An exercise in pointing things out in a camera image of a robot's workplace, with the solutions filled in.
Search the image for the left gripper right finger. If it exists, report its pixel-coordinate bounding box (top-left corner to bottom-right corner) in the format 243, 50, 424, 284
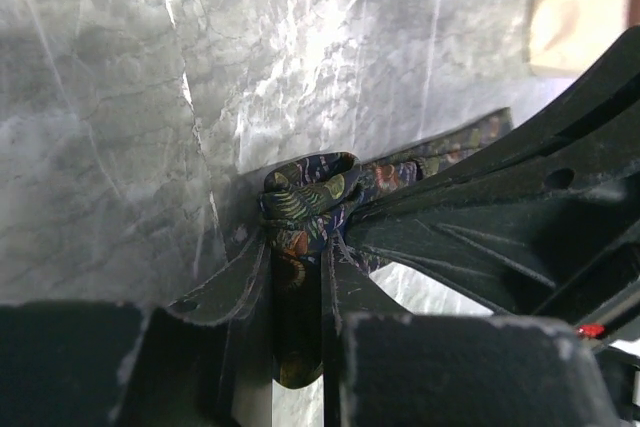
321, 247, 621, 426

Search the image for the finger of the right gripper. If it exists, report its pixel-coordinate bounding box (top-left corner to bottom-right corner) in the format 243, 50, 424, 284
347, 198, 639, 317
359, 26, 639, 217

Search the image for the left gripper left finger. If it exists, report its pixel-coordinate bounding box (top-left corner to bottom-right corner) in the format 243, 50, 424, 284
1, 233, 272, 426

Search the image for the dark patterned necktie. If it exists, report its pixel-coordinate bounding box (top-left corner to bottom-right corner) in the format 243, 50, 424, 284
257, 108, 513, 389

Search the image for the brown lidded white jar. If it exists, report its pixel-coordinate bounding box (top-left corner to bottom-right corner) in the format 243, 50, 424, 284
526, 0, 639, 77

